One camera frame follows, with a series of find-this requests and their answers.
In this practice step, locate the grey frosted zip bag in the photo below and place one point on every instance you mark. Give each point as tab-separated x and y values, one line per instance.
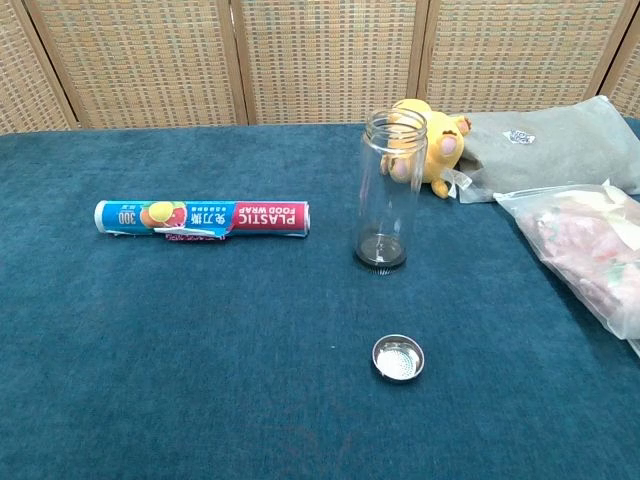
550	150

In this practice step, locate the clear bag with pink contents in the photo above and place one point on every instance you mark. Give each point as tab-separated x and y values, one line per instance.
585	250

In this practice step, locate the clear glass bottle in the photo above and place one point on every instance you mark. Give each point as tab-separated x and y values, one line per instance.
382	210

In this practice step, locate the plastic wrap box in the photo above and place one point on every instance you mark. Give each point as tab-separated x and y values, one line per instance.
265	220

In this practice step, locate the teal blue table cloth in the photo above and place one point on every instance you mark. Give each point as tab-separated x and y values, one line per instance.
200	350

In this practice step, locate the jar lid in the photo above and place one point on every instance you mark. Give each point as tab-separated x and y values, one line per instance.
398	361

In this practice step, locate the yellow plush toy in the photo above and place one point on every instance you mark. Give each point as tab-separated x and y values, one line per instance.
442	145

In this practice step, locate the woven rattan folding screen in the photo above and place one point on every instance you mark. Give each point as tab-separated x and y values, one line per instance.
320	60

